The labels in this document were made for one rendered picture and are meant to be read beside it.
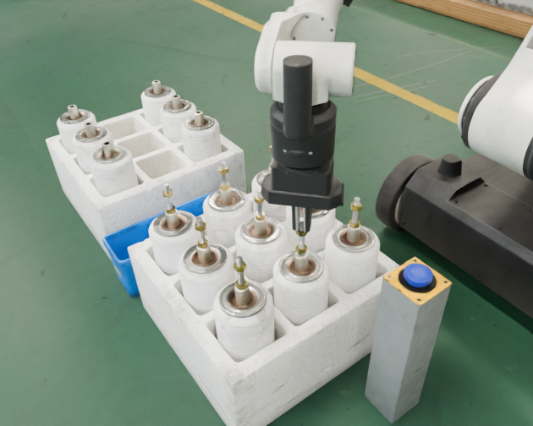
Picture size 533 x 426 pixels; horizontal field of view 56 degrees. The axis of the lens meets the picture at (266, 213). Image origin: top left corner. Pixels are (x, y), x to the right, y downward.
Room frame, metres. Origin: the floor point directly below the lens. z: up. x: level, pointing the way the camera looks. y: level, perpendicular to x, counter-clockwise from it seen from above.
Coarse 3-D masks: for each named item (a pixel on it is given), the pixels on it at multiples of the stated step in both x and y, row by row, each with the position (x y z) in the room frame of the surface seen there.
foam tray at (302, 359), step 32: (384, 256) 0.70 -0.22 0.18; (160, 288) 0.64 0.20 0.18; (160, 320) 0.67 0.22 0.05; (192, 320) 0.56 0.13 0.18; (288, 320) 0.55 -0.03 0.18; (320, 320) 0.55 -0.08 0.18; (352, 320) 0.57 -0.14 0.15; (192, 352) 0.55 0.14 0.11; (224, 352) 0.49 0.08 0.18; (256, 352) 0.49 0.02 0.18; (288, 352) 0.49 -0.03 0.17; (320, 352) 0.53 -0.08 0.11; (352, 352) 0.58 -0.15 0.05; (224, 384) 0.45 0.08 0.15; (256, 384) 0.46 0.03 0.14; (288, 384) 0.49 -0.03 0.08; (320, 384) 0.53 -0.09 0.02; (224, 416) 0.47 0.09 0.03; (256, 416) 0.45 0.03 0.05
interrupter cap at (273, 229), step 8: (248, 224) 0.72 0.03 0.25; (272, 224) 0.72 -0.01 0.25; (240, 232) 0.70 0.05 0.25; (248, 232) 0.70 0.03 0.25; (272, 232) 0.69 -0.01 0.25; (280, 232) 0.69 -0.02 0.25; (248, 240) 0.67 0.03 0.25; (256, 240) 0.67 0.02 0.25; (264, 240) 0.67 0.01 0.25; (272, 240) 0.67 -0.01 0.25
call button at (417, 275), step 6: (414, 264) 0.52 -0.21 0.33; (420, 264) 0.52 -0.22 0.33; (408, 270) 0.51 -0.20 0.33; (414, 270) 0.51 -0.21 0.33; (420, 270) 0.51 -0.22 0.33; (426, 270) 0.51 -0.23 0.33; (408, 276) 0.50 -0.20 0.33; (414, 276) 0.50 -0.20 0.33; (420, 276) 0.50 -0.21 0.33; (426, 276) 0.49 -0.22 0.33; (432, 276) 0.50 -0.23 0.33; (408, 282) 0.50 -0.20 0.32; (414, 282) 0.49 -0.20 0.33; (420, 282) 0.49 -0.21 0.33; (426, 282) 0.49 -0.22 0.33
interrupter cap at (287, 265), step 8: (288, 256) 0.63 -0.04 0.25; (312, 256) 0.63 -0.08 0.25; (280, 264) 0.61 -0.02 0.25; (288, 264) 0.61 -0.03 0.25; (312, 264) 0.61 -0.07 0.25; (320, 264) 0.61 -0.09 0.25; (280, 272) 0.59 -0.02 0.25; (288, 272) 0.59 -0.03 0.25; (296, 272) 0.59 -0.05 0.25; (304, 272) 0.59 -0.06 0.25; (312, 272) 0.59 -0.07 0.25; (320, 272) 0.59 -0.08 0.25; (288, 280) 0.58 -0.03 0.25; (296, 280) 0.57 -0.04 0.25; (304, 280) 0.57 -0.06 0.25; (312, 280) 0.57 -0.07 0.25
